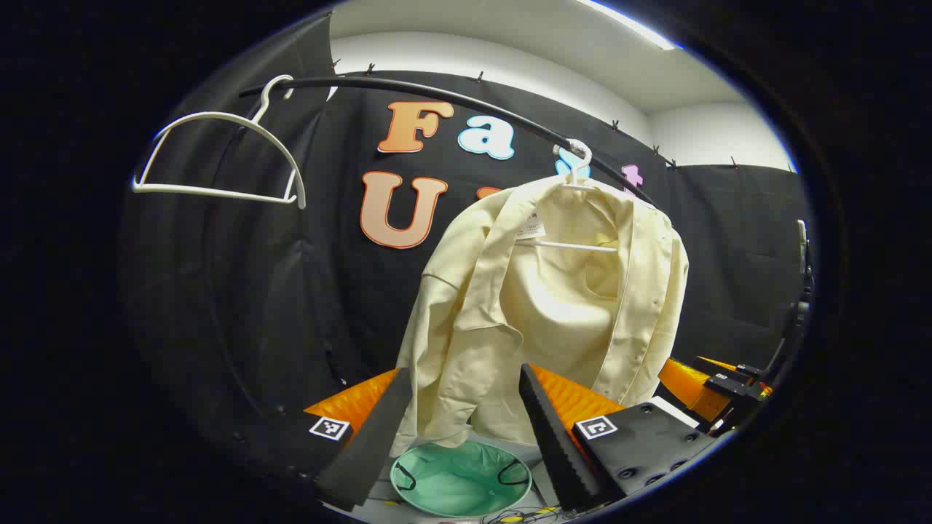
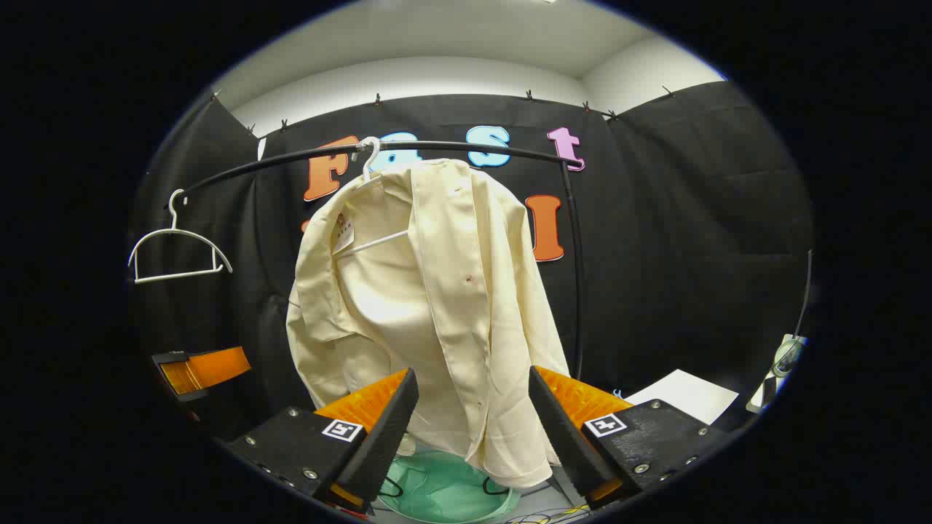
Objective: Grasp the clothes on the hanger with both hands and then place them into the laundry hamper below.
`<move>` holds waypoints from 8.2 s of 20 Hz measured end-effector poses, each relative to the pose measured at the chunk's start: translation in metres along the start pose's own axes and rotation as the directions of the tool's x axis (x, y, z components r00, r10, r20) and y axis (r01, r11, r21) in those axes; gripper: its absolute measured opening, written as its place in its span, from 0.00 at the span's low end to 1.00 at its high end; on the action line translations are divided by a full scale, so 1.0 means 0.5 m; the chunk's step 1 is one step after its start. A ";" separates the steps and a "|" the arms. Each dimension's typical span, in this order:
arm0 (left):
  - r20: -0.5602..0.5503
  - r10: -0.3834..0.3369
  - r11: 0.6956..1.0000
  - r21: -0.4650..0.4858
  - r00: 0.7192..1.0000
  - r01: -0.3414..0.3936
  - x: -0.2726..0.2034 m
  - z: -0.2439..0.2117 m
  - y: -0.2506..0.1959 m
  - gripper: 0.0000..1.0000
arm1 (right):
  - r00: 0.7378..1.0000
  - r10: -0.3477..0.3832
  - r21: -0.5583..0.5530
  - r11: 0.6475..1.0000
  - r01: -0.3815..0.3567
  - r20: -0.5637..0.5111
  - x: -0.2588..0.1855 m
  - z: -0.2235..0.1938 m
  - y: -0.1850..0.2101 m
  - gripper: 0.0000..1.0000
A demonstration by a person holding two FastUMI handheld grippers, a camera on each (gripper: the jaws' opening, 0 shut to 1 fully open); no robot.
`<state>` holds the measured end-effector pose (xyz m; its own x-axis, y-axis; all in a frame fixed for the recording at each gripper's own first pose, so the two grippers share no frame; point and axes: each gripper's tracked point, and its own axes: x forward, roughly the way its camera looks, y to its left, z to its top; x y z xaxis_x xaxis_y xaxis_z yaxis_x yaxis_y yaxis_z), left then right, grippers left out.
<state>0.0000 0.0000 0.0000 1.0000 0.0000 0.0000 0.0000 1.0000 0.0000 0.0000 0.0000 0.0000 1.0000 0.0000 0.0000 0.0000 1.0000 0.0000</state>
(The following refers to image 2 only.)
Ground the green laundry hamper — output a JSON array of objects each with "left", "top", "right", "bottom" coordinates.
[{"left": 375, "top": 448, "right": 521, "bottom": 524}]

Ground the white paper sheet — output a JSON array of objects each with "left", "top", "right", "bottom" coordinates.
[{"left": 625, "top": 369, "right": 740, "bottom": 425}]

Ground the white and black object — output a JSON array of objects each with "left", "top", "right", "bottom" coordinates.
[{"left": 746, "top": 333, "right": 807, "bottom": 414}]

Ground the white clothes hanger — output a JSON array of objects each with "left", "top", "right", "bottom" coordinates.
[
  {"left": 333, "top": 136, "right": 412, "bottom": 259},
  {"left": 128, "top": 189, "right": 234, "bottom": 285}
]

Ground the cream shirt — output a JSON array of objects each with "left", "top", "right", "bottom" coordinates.
[{"left": 285, "top": 159, "right": 571, "bottom": 490}]

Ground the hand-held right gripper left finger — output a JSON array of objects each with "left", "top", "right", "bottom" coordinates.
[{"left": 218, "top": 368, "right": 421, "bottom": 514}]

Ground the black clothes rack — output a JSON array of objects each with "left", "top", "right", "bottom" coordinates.
[{"left": 175, "top": 140, "right": 587, "bottom": 381}]

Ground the black backdrop cloth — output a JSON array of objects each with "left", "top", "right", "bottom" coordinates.
[{"left": 127, "top": 80, "right": 815, "bottom": 437}]

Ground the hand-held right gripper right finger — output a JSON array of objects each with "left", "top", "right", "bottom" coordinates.
[{"left": 528, "top": 365, "right": 729, "bottom": 510}]

